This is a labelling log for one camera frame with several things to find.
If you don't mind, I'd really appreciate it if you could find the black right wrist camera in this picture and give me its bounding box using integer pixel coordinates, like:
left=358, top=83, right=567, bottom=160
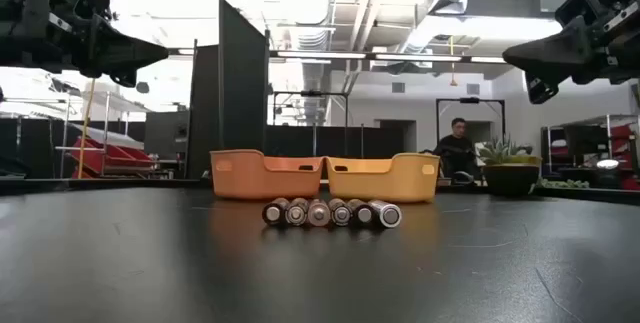
left=554, top=0, right=609, bottom=27

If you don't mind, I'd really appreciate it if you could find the black plastic crate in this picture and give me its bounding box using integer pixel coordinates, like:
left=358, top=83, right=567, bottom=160
left=54, top=90, right=157, bottom=180

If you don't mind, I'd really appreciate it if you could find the black tubular station frame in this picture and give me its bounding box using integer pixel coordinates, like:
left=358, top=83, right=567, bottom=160
left=435, top=96, right=507, bottom=145
left=271, top=90, right=350, bottom=158

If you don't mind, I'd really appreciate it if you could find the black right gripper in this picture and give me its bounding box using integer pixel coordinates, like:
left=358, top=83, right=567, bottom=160
left=501, top=0, right=640, bottom=106

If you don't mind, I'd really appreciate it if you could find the copper and black AA battery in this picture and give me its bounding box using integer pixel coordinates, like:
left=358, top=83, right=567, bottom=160
left=285, top=197, right=311, bottom=227
left=306, top=198, right=332, bottom=228
left=327, top=197, right=353, bottom=228

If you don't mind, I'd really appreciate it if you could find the black partition panel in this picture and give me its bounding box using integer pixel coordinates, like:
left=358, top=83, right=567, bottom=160
left=185, top=0, right=272, bottom=181

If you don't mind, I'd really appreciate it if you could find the orange plastic bin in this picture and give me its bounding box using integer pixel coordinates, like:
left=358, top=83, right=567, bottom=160
left=209, top=149, right=326, bottom=201

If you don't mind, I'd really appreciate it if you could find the yellow plastic bin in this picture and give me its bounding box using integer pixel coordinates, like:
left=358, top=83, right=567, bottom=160
left=324, top=152, right=442, bottom=204

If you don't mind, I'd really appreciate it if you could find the person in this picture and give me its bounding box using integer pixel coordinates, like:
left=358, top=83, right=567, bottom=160
left=430, top=117, right=482, bottom=183

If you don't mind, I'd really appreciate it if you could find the yellow extension cable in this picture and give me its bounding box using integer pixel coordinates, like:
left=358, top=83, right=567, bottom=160
left=76, top=76, right=98, bottom=180

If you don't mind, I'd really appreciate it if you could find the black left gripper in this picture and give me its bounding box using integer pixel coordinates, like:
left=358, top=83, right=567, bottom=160
left=0, top=0, right=170, bottom=89

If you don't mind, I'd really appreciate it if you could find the metal shelf with red bins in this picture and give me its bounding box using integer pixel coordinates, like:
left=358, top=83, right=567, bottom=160
left=539, top=114, right=640, bottom=192

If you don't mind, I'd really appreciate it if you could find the succulent plant in pot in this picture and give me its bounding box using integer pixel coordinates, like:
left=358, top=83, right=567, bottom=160
left=477, top=134, right=591, bottom=198

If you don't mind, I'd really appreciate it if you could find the low black divider wall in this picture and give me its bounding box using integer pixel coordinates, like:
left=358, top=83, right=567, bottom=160
left=264, top=124, right=407, bottom=160

